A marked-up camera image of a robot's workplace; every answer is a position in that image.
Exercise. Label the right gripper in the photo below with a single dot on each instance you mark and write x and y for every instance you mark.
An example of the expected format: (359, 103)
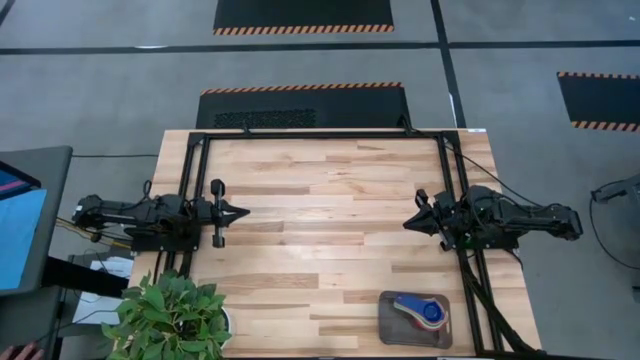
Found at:
(452, 220)

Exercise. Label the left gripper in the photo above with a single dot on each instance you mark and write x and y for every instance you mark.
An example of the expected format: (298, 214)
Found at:
(215, 215)

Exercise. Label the small dark blue measuring cup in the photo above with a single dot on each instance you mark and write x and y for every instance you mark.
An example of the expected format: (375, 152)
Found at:
(430, 311)

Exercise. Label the grey plastic basket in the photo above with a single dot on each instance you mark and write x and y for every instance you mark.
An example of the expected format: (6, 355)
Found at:
(400, 337)

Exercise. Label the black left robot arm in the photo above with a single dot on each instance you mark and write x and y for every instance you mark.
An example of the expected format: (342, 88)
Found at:
(125, 212)

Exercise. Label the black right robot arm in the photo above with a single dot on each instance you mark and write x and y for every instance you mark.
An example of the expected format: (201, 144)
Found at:
(530, 215)

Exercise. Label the green potted plant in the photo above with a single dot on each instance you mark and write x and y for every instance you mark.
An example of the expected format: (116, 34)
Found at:
(165, 315)

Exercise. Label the black hazard-striped floor mat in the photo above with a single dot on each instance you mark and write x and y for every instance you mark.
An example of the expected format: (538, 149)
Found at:
(600, 100)
(300, 12)
(300, 107)

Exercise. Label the white paper sheet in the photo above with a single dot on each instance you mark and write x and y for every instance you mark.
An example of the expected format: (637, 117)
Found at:
(112, 265)
(95, 307)

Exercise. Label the black beam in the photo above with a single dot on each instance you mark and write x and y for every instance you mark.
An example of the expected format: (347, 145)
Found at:
(85, 277)

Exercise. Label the grey cart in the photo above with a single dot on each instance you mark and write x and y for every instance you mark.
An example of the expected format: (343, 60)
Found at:
(55, 200)

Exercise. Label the grey chair base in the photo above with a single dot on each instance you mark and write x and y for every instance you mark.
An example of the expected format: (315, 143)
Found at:
(622, 190)

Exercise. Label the light blue panel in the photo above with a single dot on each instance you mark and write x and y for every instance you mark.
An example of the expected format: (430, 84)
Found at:
(20, 240)

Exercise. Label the person's hand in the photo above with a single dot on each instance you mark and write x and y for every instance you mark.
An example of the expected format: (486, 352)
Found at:
(22, 352)

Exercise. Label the black metal table frame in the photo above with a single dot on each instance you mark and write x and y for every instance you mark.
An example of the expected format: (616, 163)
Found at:
(325, 135)

